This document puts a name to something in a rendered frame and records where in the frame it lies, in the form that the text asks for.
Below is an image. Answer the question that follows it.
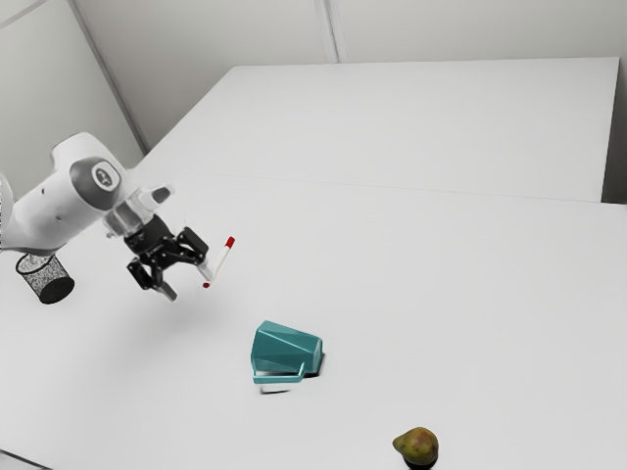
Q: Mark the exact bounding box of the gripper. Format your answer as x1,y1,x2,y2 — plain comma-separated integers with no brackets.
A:
122,217,216,303

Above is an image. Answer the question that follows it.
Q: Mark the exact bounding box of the teal faceted mug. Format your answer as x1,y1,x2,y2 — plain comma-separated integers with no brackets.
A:
249,319,325,385

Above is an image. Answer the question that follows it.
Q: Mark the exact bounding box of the white pen with red cap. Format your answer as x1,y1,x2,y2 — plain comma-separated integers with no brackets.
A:
202,236,236,290

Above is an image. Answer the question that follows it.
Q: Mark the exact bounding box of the black mesh pen holder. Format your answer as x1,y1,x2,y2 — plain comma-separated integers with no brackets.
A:
15,253,75,306

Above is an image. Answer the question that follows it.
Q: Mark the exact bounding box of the green-brown pear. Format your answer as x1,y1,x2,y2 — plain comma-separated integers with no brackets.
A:
392,426,440,464

